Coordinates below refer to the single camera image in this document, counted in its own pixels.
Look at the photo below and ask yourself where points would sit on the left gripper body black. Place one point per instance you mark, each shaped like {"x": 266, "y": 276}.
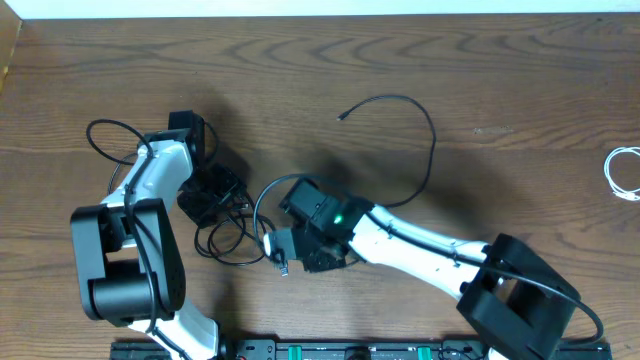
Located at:
{"x": 214, "y": 187}

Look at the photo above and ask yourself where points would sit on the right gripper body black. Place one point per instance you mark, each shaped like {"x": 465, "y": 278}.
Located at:
{"x": 322, "y": 259}

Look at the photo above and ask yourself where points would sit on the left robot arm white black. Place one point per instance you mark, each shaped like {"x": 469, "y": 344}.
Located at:
{"x": 128, "y": 263}

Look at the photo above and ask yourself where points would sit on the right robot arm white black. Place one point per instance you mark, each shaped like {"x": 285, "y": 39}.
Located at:
{"x": 516, "y": 302}

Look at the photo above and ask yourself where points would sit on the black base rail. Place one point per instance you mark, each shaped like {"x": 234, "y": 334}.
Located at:
{"x": 272, "y": 350}

